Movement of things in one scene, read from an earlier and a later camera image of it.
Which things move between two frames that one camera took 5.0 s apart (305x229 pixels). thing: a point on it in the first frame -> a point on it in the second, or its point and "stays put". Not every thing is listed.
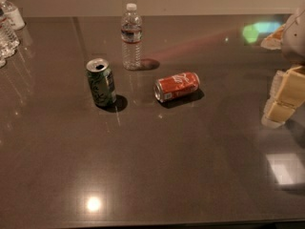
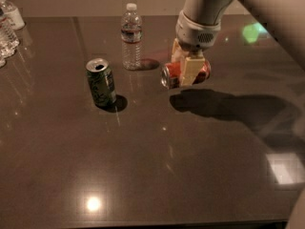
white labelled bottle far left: [11, 13] stays put
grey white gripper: [294, 41] -> [194, 32]
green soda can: [102, 81] stays put
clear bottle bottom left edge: [2, 61] stays put
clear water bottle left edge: [9, 39] stays put
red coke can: [175, 85] -> [172, 73]
